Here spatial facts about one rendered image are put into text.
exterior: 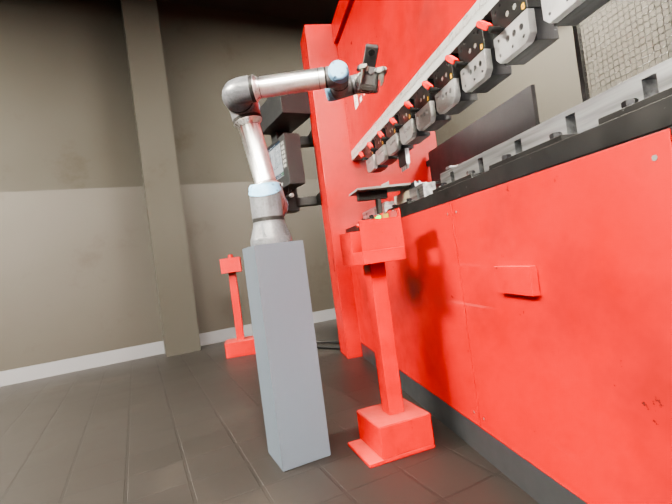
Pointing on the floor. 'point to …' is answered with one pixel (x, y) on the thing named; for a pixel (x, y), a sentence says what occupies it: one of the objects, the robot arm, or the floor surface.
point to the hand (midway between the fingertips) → (375, 66)
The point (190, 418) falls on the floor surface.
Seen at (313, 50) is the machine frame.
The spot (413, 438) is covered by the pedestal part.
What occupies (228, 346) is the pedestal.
